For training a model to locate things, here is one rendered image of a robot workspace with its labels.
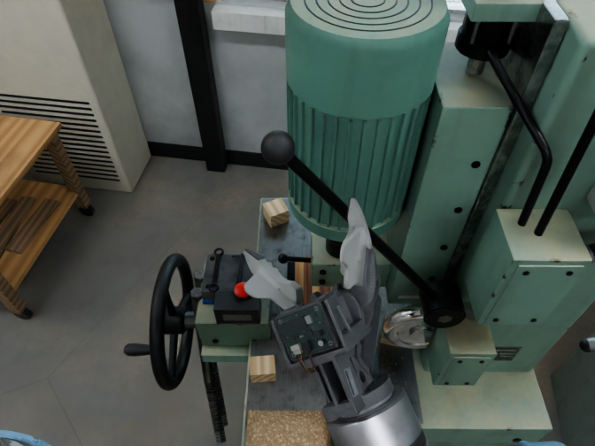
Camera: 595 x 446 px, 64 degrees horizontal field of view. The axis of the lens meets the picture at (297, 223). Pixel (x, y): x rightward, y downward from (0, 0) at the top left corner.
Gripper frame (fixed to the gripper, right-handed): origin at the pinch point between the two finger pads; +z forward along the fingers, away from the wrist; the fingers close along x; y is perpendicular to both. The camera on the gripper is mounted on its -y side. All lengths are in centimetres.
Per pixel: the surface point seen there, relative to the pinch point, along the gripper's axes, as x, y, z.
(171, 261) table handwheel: 44, -25, 7
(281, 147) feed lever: -5.3, 6.9, 6.5
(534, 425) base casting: -3, -49, -49
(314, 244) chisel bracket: 13.3, -27.5, -1.6
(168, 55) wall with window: 90, -118, 106
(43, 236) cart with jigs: 154, -77, 51
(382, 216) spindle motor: -3.9, -16.1, -2.5
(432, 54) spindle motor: -20.1, -3.4, 9.8
